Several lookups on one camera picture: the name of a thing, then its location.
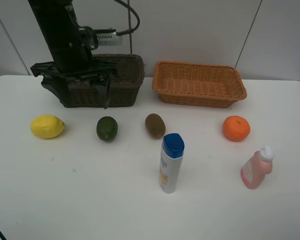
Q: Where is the orange mandarin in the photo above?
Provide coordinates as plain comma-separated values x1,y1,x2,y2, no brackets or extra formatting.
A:
222,115,251,142

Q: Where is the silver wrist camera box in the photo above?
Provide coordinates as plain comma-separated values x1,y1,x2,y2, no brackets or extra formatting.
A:
94,28,122,46

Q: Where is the pink bottle white cap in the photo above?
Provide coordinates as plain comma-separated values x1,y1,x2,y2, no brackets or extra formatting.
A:
240,146,275,190

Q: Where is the green avocado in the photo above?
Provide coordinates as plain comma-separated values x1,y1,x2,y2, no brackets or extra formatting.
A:
96,116,119,142

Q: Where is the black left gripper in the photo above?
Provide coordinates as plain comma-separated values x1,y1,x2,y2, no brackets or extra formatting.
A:
30,50,118,109

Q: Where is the white bottle blue cap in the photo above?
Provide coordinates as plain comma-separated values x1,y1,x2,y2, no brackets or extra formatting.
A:
159,133,185,194

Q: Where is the orange wicker basket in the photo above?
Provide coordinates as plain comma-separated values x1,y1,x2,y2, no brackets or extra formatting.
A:
152,61,247,108

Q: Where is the yellow lemon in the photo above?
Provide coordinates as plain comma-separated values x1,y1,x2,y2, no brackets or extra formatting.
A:
30,115,65,139

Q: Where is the brown kiwi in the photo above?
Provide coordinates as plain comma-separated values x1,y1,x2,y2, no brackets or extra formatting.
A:
145,113,166,139

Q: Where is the dark brown wicker basket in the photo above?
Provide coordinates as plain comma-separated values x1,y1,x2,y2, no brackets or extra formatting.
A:
66,54,145,108

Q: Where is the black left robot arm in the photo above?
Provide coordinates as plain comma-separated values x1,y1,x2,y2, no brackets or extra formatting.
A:
29,0,117,109

